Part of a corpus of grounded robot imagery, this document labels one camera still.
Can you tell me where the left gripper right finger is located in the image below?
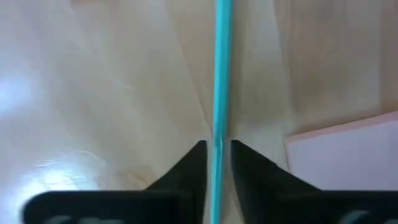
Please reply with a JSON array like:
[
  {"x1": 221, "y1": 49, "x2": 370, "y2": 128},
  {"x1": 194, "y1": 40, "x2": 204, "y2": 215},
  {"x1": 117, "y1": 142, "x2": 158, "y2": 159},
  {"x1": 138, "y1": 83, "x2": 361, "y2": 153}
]
[{"x1": 230, "y1": 139, "x2": 321, "y2": 224}]

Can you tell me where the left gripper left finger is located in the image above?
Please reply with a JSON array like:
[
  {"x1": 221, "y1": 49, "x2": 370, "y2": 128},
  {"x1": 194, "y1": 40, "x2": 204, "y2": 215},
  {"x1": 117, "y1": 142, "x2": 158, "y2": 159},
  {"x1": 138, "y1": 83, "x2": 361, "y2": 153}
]
[{"x1": 146, "y1": 139, "x2": 208, "y2": 224}]

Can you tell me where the pink sticky note pad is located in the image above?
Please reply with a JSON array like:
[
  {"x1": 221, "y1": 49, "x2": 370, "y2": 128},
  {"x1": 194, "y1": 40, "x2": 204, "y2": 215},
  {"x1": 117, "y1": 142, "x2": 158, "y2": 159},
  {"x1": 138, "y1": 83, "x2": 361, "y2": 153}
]
[{"x1": 285, "y1": 110, "x2": 398, "y2": 192}]

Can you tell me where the teal pencil with eraser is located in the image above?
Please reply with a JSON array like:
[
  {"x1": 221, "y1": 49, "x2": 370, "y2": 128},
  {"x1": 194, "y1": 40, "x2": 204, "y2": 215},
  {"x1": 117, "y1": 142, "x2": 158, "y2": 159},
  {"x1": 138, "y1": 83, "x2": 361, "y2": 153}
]
[{"x1": 210, "y1": 0, "x2": 234, "y2": 224}]

